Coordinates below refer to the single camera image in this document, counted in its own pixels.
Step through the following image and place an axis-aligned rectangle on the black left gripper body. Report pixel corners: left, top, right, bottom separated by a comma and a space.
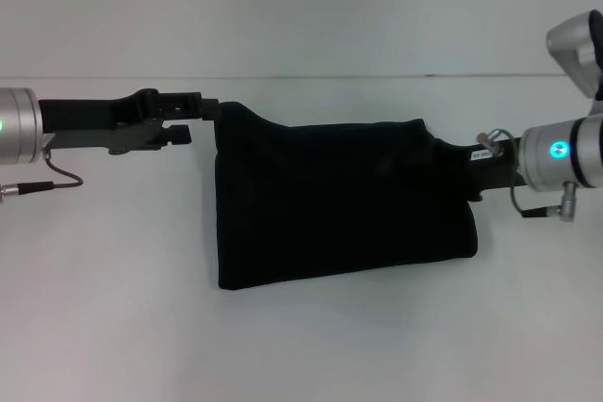
37, 88, 167, 157

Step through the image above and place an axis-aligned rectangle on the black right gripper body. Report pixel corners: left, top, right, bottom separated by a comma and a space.
440, 136, 527, 201

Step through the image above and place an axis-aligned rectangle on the black shirt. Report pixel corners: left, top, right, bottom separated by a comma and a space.
211, 100, 481, 291

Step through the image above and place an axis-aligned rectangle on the silver cable connector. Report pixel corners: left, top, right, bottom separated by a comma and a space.
475, 127, 509, 158

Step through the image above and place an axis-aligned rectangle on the dark right arm cable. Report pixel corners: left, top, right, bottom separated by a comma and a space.
511, 179, 583, 225

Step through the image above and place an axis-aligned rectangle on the dark red cable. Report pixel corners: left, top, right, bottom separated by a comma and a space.
0, 150, 85, 206

